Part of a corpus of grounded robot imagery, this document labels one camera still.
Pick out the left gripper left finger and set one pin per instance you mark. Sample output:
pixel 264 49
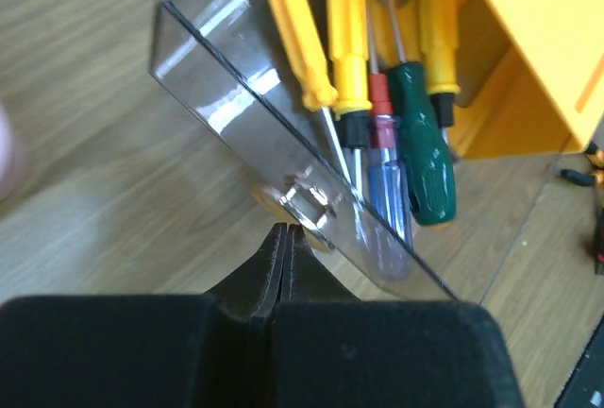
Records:
pixel 200 350

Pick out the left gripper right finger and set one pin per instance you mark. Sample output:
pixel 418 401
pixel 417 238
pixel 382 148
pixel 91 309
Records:
pixel 352 353

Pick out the blue handled screwdriver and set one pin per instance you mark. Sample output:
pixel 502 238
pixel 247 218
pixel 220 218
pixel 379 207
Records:
pixel 385 177

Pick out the clear acrylic drawer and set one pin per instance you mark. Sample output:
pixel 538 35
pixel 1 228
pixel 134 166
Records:
pixel 223 61

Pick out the red black utility knife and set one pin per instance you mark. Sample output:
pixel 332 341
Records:
pixel 598 244

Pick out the yellow and grey drawer box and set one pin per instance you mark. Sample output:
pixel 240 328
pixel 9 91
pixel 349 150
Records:
pixel 530 73

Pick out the small yellow screwdriver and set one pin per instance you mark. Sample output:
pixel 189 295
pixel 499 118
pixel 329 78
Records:
pixel 438 24

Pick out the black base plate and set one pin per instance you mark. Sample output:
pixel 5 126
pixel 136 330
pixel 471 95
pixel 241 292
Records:
pixel 584 387

